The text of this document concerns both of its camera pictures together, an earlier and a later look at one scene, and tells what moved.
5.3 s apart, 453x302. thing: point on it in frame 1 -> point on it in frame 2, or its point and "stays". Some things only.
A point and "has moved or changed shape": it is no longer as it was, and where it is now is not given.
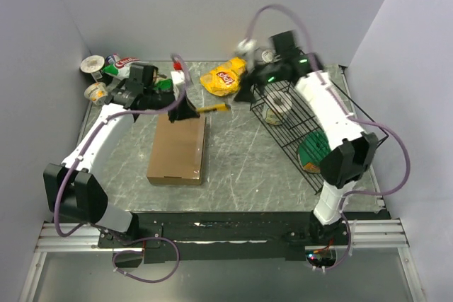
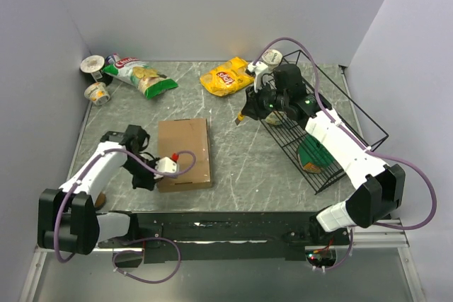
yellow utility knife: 216,107 -> 241,117
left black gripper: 185,109 -> 148,182
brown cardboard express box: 176,153 has moved or changed shape
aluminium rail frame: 369,234 stays
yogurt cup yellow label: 96,92 stays
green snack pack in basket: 312,148 stays
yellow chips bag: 224,79 stays
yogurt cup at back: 267,55 stays
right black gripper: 245,94 -> 252,108
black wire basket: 283,110 stays
